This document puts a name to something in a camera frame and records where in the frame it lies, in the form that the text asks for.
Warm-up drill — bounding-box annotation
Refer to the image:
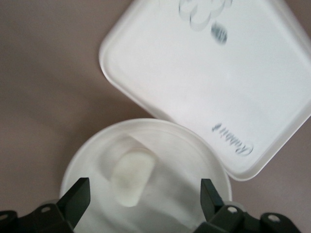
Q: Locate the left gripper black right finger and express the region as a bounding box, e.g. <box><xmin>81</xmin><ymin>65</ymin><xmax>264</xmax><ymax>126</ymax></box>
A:
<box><xmin>196</xmin><ymin>178</ymin><xmax>300</xmax><ymax>233</ymax></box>

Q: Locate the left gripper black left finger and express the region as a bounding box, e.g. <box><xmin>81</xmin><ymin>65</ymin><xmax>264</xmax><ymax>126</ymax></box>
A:
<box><xmin>0</xmin><ymin>177</ymin><xmax>91</xmax><ymax>233</ymax></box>

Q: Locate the white steamed bun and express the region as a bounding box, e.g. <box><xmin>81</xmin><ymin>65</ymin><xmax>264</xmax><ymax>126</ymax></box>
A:
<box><xmin>110</xmin><ymin>150</ymin><xmax>156</xmax><ymax>208</ymax></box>

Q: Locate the round translucent plastic container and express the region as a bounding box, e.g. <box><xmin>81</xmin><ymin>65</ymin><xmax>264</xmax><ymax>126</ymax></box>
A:
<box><xmin>59</xmin><ymin>118</ymin><xmax>233</xmax><ymax>233</ymax></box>

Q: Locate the white square plastic lid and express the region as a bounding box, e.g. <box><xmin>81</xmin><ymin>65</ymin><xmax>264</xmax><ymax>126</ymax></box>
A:
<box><xmin>98</xmin><ymin>0</ymin><xmax>311</xmax><ymax>182</ymax></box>

